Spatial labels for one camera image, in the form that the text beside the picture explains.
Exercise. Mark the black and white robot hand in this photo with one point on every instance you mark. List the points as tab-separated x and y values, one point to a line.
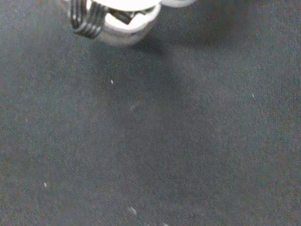
122	21

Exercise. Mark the black table cloth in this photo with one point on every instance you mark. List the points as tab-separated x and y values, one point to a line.
150	131

